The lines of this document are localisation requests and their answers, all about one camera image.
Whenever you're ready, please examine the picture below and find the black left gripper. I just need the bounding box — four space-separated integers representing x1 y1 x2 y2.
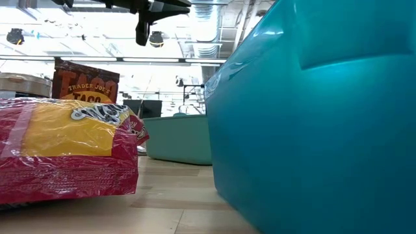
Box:
97 0 192 46

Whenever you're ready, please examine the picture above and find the brown taco seasoning packet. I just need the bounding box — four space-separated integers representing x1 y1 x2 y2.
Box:
51 58 120 104

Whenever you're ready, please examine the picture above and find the black pendant lamp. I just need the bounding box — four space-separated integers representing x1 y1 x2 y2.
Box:
5 27 25 46
149 30 164 48

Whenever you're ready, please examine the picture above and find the long ceiling light strip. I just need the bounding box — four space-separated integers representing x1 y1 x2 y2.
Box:
0 55 228 65

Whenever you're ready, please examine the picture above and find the black screen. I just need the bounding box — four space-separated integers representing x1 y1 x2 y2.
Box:
122 99 163 120

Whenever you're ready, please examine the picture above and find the small teal container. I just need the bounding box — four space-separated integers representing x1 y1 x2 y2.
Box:
142 114 213 166

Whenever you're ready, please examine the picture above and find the red yellow ramen packet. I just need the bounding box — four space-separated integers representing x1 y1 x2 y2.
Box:
0 97 150 206

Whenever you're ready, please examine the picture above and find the large teal tray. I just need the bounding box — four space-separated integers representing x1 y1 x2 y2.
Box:
204 0 416 234

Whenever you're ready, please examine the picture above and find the black metal stand frame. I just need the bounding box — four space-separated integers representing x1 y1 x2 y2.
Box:
181 83 207 105

